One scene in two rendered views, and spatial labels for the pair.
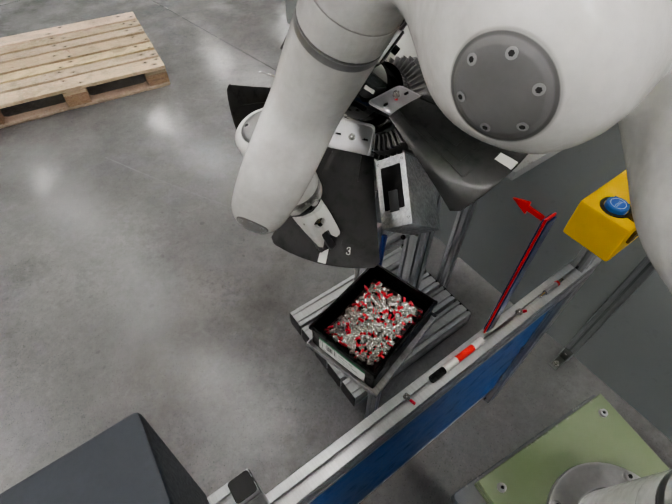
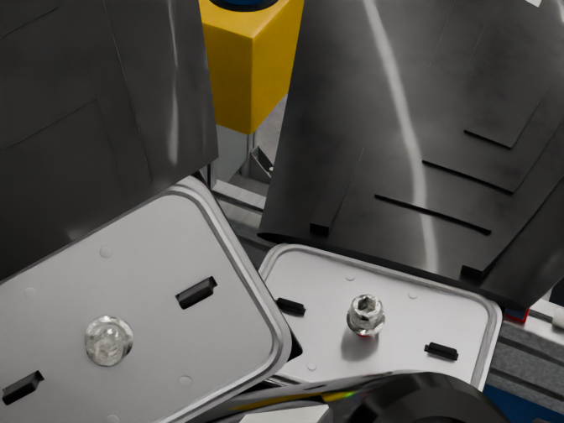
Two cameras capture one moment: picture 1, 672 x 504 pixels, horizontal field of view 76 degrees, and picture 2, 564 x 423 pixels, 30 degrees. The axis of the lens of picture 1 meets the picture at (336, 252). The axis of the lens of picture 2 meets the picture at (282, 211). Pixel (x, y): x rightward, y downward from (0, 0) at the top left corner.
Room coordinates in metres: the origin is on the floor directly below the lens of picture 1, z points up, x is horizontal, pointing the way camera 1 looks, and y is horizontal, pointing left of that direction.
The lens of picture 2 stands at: (0.87, 0.09, 1.48)
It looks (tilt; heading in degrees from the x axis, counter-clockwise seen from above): 43 degrees down; 240
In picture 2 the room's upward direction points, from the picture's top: 3 degrees clockwise
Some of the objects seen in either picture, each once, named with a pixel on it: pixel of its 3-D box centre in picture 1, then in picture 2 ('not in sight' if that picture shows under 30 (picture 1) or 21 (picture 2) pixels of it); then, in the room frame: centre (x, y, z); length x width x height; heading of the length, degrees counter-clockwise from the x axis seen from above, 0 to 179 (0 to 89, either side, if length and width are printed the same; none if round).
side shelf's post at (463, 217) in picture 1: (460, 225); not in sight; (1.13, -0.48, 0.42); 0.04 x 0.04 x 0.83; 36
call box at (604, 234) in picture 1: (615, 216); (191, 33); (0.59, -0.55, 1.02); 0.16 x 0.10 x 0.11; 126
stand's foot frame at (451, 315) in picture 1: (379, 317); not in sight; (0.94, -0.19, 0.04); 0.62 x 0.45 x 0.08; 126
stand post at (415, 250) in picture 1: (422, 217); not in sight; (1.02, -0.30, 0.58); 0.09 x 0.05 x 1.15; 36
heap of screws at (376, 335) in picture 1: (372, 324); not in sight; (0.45, -0.08, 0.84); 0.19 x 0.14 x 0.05; 140
